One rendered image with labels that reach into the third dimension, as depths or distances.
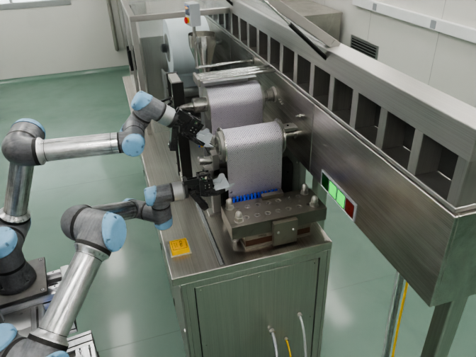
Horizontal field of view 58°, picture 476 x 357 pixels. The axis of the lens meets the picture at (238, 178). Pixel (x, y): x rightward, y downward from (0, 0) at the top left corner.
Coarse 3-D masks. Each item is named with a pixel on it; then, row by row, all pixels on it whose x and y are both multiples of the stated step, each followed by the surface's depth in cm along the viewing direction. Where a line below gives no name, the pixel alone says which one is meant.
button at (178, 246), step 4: (176, 240) 176; (180, 240) 175; (184, 240) 175; (172, 244) 173; (176, 244) 173; (180, 244) 173; (184, 244) 173; (172, 248) 172; (176, 248) 171; (180, 248) 171; (184, 248) 171; (188, 248) 171; (172, 252) 170; (176, 252) 171; (180, 252) 171; (184, 252) 172
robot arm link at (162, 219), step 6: (144, 210) 175; (150, 210) 174; (156, 210) 171; (162, 210) 171; (168, 210) 172; (144, 216) 175; (150, 216) 174; (156, 216) 172; (162, 216) 172; (168, 216) 173; (156, 222) 174; (162, 222) 174; (168, 222) 175; (162, 228) 175; (168, 228) 176
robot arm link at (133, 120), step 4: (132, 112) 159; (132, 116) 159; (136, 116) 158; (128, 120) 160; (132, 120) 159; (136, 120) 158; (140, 120) 158; (124, 124) 162; (128, 124) 157; (132, 124) 156; (136, 124) 156; (140, 124) 158; (144, 124) 160; (148, 124) 162; (124, 128) 158; (144, 128) 162
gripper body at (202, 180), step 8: (184, 176) 172; (200, 176) 173; (208, 176) 173; (184, 184) 170; (192, 184) 171; (200, 184) 170; (208, 184) 172; (192, 192) 173; (200, 192) 172; (208, 192) 173
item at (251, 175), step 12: (264, 156) 176; (276, 156) 178; (228, 168) 174; (240, 168) 176; (252, 168) 177; (264, 168) 179; (276, 168) 181; (228, 180) 177; (240, 180) 179; (252, 180) 180; (264, 180) 182; (276, 180) 184; (240, 192) 182; (252, 192) 183
